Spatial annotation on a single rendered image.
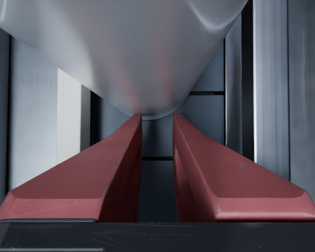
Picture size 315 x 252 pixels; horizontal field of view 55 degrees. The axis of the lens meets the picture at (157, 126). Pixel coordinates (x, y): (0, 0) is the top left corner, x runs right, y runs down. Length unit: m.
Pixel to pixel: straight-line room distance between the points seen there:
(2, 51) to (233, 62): 0.16
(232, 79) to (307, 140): 0.09
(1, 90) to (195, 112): 0.14
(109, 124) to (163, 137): 0.03
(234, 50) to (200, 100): 0.04
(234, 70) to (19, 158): 0.17
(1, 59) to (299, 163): 0.23
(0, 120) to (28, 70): 0.04
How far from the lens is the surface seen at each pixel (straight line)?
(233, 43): 0.19
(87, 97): 0.16
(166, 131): 0.18
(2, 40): 0.25
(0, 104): 0.24
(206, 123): 0.18
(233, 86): 0.19
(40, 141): 0.24
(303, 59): 0.26
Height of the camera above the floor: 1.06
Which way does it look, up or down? 88 degrees down
